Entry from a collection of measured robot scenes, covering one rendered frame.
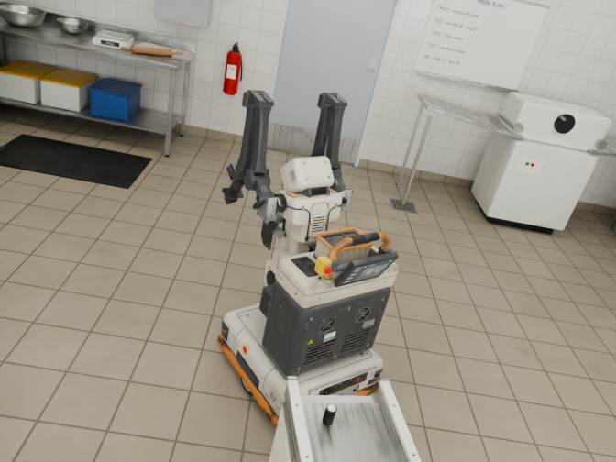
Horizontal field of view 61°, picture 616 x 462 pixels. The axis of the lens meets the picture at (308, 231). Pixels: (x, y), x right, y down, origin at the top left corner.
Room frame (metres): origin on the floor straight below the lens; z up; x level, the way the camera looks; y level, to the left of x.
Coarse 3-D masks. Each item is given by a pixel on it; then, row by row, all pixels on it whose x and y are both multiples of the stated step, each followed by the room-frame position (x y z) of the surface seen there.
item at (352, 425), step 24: (312, 408) 1.10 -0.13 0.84; (336, 408) 1.07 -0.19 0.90; (360, 408) 1.14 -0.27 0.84; (288, 432) 1.00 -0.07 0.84; (312, 432) 1.02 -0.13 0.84; (336, 432) 1.04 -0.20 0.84; (360, 432) 1.06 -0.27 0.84; (384, 432) 1.07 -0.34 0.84; (288, 456) 0.94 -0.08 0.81; (336, 456) 0.96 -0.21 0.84; (360, 456) 0.97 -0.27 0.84; (384, 456) 0.99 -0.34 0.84
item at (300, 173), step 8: (296, 160) 2.22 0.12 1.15; (304, 160) 2.24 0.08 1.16; (312, 160) 2.27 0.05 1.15; (320, 160) 2.29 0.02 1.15; (328, 160) 2.33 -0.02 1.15; (288, 168) 2.24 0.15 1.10; (296, 168) 2.20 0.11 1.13; (304, 168) 2.22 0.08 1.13; (312, 168) 2.24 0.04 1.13; (320, 168) 2.27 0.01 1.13; (328, 168) 2.30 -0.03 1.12; (288, 176) 2.23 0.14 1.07; (296, 176) 2.19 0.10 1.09; (304, 176) 2.19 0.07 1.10; (312, 176) 2.21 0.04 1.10; (320, 176) 2.24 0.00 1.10; (328, 176) 2.28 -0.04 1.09; (288, 184) 2.22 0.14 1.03; (296, 184) 2.17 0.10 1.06; (304, 184) 2.17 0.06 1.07; (312, 184) 2.19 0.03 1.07; (320, 184) 2.23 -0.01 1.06; (328, 184) 2.26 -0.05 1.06; (296, 192) 2.21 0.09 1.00
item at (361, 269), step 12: (384, 252) 2.01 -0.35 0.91; (396, 252) 1.95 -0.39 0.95; (336, 264) 1.82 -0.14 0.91; (348, 264) 1.81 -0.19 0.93; (360, 264) 1.80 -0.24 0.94; (372, 264) 1.86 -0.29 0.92; (384, 264) 1.92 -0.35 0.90; (348, 276) 1.82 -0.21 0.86; (360, 276) 1.88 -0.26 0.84; (372, 276) 1.95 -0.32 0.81
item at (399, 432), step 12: (384, 384) 1.20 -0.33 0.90; (384, 396) 1.16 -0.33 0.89; (384, 408) 1.14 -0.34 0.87; (396, 408) 1.12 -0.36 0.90; (396, 420) 1.07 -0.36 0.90; (396, 432) 1.05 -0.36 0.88; (408, 432) 1.04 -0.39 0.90; (396, 444) 1.03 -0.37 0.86; (408, 444) 1.00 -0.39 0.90; (408, 456) 0.96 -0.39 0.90
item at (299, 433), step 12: (288, 384) 1.11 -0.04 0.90; (288, 396) 1.09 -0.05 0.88; (300, 396) 1.08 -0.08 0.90; (288, 408) 1.07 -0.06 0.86; (300, 408) 1.04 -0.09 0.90; (300, 420) 0.99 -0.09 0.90; (300, 432) 0.96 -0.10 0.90; (300, 444) 0.92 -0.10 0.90; (300, 456) 0.89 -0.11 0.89; (312, 456) 0.89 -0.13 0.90
